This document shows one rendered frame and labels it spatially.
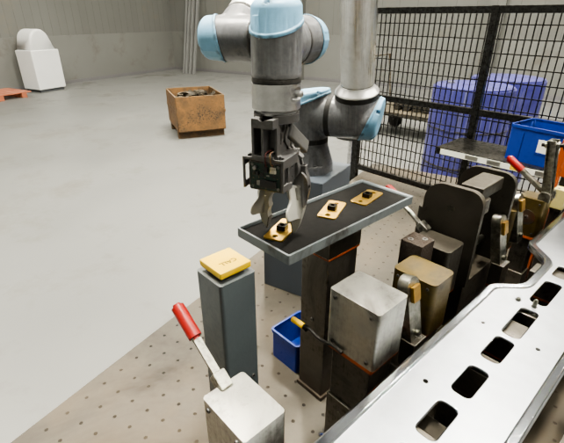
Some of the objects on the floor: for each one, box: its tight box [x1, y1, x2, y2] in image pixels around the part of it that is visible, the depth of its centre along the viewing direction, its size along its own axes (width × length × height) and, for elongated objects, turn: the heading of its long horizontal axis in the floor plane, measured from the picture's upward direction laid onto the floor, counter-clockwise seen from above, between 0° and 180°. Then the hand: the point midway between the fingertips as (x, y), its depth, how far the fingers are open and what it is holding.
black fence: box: [350, 4, 564, 193], centre depth 173 cm, size 14×197×155 cm, turn 43°
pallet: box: [0, 88, 32, 102], centre depth 837 cm, size 128×88×12 cm
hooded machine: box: [15, 29, 66, 93], centre depth 917 cm, size 71×58×127 cm
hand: (282, 221), depth 75 cm, fingers open, 4 cm apart
